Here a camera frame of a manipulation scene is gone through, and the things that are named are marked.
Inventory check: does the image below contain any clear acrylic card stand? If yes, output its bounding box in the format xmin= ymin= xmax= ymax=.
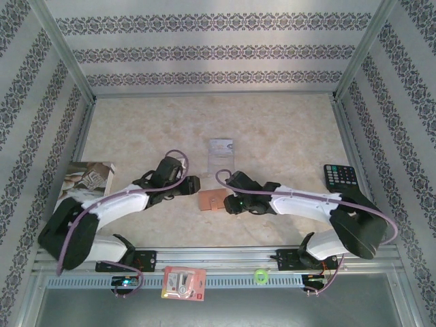
xmin=206 ymin=138 xmax=238 ymax=178

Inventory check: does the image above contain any silver white credit card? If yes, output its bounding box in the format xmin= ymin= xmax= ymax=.
xmin=208 ymin=138 xmax=236 ymax=156

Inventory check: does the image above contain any black calculator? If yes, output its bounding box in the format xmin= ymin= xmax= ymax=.
xmin=323 ymin=163 xmax=362 ymax=197

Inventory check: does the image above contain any red blister pack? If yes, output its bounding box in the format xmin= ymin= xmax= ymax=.
xmin=160 ymin=266 xmax=208 ymax=301

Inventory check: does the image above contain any book with bread cover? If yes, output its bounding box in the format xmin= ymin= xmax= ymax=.
xmin=56 ymin=161 xmax=116 ymax=208

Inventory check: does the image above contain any left circuit board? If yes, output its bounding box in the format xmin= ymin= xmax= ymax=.
xmin=111 ymin=275 xmax=140 ymax=287

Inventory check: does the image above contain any aluminium mounting rail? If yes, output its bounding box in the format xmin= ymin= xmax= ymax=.
xmin=32 ymin=247 xmax=399 ymax=273

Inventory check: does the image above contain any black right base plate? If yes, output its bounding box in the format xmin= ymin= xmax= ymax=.
xmin=275 ymin=248 xmax=345 ymax=273

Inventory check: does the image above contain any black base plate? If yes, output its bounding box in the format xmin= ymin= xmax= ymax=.
xmin=95 ymin=249 xmax=158 ymax=273
xmin=275 ymin=248 xmax=345 ymax=273

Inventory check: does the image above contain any grey slotted cable duct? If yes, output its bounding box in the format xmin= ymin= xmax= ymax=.
xmin=46 ymin=274 xmax=304 ymax=289

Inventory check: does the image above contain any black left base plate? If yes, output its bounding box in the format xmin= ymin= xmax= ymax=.
xmin=95 ymin=249 xmax=158 ymax=273

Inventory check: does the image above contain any aluminium back rail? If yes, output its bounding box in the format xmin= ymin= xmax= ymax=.
xmin=91 ymin=91 xmax=338 ymax=100

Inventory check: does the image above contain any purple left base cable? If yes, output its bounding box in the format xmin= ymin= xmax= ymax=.
xmin=100 ymin=260 xmax=146 ymax=299

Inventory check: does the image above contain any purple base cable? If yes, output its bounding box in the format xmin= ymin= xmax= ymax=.
xmin=100 ymin=260 xmax=146 ymax=299
xmin=305 ymin=253 xmax=345 ymax=296

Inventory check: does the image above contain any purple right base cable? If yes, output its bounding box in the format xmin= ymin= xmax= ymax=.
xmin=305 ymin=253 xmax=345 ymax=296

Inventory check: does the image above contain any aluminium side rail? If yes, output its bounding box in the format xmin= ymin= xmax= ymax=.
xmin=330 ymin=97 xmax=399 ymax=248
xmin=69 ymin=100 xmax=98 ymax=164

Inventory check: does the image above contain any aluminium frame post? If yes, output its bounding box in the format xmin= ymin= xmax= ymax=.
xmin=26 ymin=0 xmax=98 ymax=103
xmin=332 ymin=0 xmax=400 ymax=103

